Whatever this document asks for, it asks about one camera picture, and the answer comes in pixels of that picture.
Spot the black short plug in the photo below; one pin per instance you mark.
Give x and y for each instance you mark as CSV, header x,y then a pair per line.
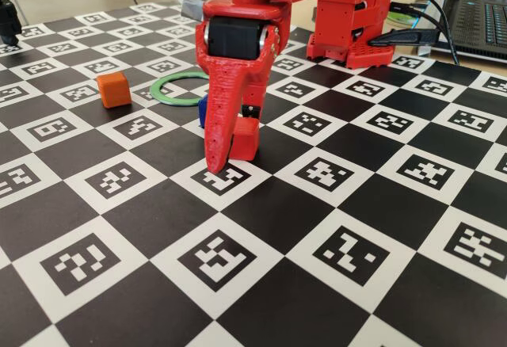
x,y
404,7

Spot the red cube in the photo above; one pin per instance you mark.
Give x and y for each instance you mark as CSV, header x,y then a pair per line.
x,y
245,141

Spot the blue cube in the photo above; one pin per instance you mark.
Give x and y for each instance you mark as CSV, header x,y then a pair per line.
x,y
203,111

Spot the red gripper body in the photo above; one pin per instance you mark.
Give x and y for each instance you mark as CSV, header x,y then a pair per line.
x,y
231,38

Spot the orange cube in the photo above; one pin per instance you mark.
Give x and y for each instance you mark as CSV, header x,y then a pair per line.
x,y
115,91

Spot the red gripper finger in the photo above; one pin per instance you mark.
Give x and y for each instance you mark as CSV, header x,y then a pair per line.
x,y
222,105
255,95

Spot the black white marker checkerboard mat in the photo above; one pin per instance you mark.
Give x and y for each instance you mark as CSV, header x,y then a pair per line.
x,y
277,224

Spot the black camera device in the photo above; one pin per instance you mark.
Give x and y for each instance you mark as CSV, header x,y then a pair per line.
x,y
8,18

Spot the dark laptop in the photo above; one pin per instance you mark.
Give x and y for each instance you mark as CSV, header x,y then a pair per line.
x,y
475,22

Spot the red robot base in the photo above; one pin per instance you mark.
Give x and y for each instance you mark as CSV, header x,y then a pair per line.
x,y
336,14

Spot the green flat item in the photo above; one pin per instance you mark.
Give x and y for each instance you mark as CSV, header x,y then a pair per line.
x,y
400,17

